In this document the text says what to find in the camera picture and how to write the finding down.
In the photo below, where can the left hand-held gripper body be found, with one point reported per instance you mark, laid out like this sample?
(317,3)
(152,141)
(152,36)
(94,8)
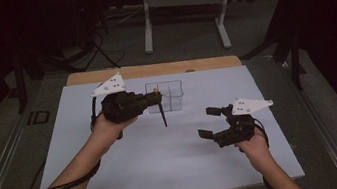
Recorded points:
(121,106)

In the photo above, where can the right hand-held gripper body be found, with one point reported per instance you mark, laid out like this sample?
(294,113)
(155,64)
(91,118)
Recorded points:
(239,131)

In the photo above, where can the dark blue pen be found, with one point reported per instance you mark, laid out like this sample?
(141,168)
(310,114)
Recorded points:
(163,117)

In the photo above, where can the clear acrylic divided holder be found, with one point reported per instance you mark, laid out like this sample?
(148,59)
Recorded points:
(174,93)

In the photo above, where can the person's right hand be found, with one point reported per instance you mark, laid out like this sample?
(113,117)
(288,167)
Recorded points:
(256,148)

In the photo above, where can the person's left hand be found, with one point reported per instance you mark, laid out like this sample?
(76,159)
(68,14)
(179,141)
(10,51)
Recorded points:
(107,130)

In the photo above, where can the wooden table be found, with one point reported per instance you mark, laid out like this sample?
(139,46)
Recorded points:
(152,69)

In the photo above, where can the white board sheet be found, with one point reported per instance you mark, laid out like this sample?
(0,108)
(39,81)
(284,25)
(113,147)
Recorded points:
(167,165)

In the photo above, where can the black tripod stand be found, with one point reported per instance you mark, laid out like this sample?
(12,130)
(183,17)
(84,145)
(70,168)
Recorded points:
(94,41)

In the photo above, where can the black floor socket box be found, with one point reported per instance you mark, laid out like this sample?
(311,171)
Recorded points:
(38,117)

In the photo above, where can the black metal stand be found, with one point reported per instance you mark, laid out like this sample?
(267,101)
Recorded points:
(291,52)

